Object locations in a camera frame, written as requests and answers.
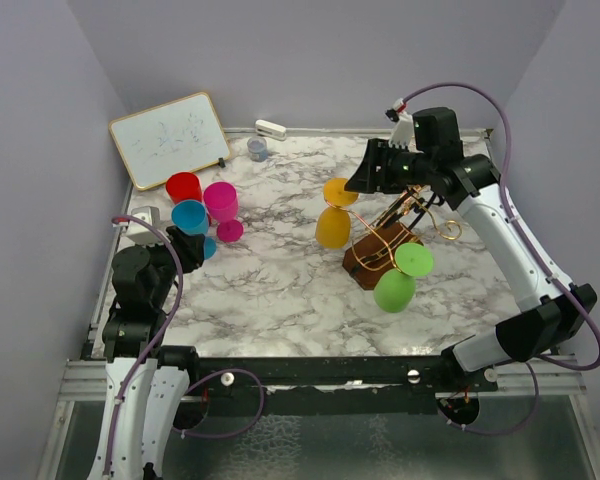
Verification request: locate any white eraser block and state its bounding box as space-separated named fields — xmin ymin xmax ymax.
xmin=254 ymin=119 xmax=287 ymax=141

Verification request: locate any red plastic wine glass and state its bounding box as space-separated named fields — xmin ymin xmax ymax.
xmin=166 ymin=172 xmax=204 ymax=207

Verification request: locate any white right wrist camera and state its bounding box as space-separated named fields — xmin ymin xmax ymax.
xmin=385 ymin=99 xmax=414 ymax=149

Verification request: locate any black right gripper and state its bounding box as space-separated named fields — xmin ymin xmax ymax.
xmin=346 ymin=138 xmax=435 ymax=194

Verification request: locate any copper wire glass rack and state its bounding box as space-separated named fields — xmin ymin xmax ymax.
xmin=342 ymin=185 xmax=463 ymax=291

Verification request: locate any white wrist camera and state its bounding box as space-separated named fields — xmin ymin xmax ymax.
xmin=385 ymin=99 xmax=414 ymax=149
xmin=114 ymin=206 xmax=161 ymax=246

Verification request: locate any yellow plastic wine glass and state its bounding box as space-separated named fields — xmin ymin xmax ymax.
xmin=315 ymin=178 xmax=358 ymax=249

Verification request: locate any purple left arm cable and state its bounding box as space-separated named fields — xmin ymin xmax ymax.
xmin=99 ymin=214 xmax=266 ymax=480

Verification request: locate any green plastic wine glass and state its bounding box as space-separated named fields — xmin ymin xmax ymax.
xmin=373 ymin=243 xmax=434 ymax=313

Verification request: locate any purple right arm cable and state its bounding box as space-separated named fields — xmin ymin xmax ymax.
xmin=392 ymin=82 xmax=600 ymax=436

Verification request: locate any black metal base frame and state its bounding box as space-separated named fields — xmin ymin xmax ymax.
xmin=82 ymin=324 xmax=561 ymax=419

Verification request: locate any blue plastic wine glass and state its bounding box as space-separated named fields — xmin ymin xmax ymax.
xmin=171 ymin=200 xmax=217 ymax=260

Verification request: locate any small blue glass jar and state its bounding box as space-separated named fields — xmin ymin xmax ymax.
xmin=247 ymin=136 xmax=269 ymax=162

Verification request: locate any magenta plastic wine glass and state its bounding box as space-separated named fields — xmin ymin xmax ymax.
xmin=203 ymin=181 xmax=244 ymax=243

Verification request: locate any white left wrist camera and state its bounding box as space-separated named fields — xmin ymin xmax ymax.
xmin=114 ymin=206 xmax=161 ymax=246

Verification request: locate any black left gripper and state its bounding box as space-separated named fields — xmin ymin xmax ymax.
xmin=138 ymin=224 xmax=206 ymax=307

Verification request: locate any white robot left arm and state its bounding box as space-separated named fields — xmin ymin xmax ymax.
xmin=88 ymin=226 xmax=205 ymax=479

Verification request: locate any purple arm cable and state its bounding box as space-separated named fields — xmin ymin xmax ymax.
xmin=392 ymin=82 xmax=600 ymax=436
xmin=99 ymin=214 xmax=266 ymax=480

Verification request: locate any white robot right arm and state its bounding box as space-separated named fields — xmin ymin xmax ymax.
xmin=345 ymin=107 xmax=597 ymax=391

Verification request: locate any gold framed whiteboard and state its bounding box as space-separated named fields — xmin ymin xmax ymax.
xmin=109 ymin=92 xmax=232 ymax=191

